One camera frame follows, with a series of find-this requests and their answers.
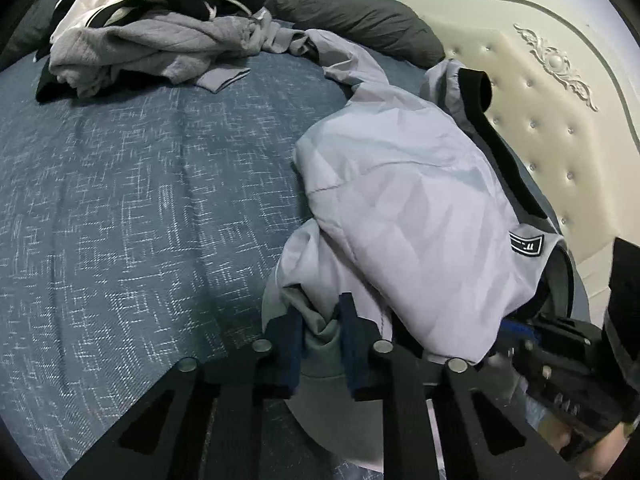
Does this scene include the blue speckled bedspread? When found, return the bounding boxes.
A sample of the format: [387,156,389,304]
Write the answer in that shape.
[0,0,566,480]

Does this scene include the light grey zip jacket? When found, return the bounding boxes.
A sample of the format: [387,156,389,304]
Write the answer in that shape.
[260,27,596,466]

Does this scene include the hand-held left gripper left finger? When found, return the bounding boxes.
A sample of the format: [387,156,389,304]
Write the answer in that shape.
[62,312,306,480]

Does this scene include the person's right forearm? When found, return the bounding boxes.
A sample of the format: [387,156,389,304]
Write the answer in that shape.
[570,425,640,480]

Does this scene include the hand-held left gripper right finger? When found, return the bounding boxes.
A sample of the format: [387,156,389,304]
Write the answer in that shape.
[337,291,583,480]

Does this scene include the white garment with black trim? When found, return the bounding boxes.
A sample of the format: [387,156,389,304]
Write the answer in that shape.
[50,0,166,48]

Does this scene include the cream tufted headboard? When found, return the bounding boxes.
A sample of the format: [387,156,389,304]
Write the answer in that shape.
[397,0,640,321]

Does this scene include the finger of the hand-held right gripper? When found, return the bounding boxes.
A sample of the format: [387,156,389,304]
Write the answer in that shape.
[492,316,541,393]

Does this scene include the grey sweatshirt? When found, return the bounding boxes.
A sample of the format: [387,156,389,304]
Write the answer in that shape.
[49,10,306,100]

